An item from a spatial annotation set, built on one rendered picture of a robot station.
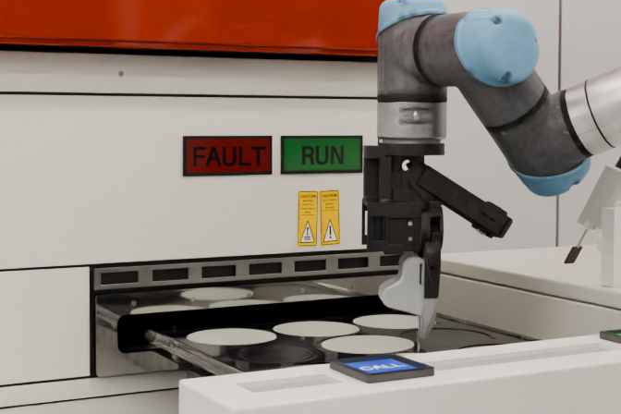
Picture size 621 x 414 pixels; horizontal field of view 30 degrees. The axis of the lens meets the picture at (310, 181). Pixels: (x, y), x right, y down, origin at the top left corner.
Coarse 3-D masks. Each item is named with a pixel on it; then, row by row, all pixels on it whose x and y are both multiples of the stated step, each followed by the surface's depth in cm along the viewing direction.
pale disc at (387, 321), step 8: (360, 320) 141; (368, 320) 141; (376, 320) 142; (384, 320) 142; (392, 320) 142; (400, 320) 142; (408, 320) 142; (416, 320) 142; (392, 328) 136; (400, 328) 136; (408, 328) 136
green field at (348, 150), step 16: (288, 144) 144; (304, 144) 145; (320, 144) 146; (336, 144) 148; (352, 144) 149; (288, 160) 144; (304, 160) 146; (320, 160) 147; (336, 160) 148; (352, 160) 149
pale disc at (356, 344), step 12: (348, 336) 130; (360, 336) 130; (372, 336) 130; (384, 336) 130; (336, 348) 124; (348, 348) 123; (360, 348) 123; (372, 348) 123; (384, 348) 123; (396, 348) 123; (408, 348) 123
